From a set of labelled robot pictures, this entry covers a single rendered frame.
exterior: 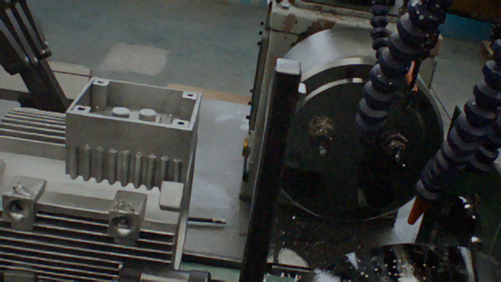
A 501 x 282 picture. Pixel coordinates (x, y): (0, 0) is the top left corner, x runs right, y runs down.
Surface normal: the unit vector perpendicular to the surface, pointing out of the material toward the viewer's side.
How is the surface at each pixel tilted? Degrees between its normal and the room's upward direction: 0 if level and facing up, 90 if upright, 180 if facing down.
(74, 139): 90
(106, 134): 90
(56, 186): 47
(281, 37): 90
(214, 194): 0
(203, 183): 0
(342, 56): 17
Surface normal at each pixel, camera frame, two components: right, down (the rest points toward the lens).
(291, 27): -0.04, 0.41
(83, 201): 0.14, -0.90
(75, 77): 0.05, -0.19
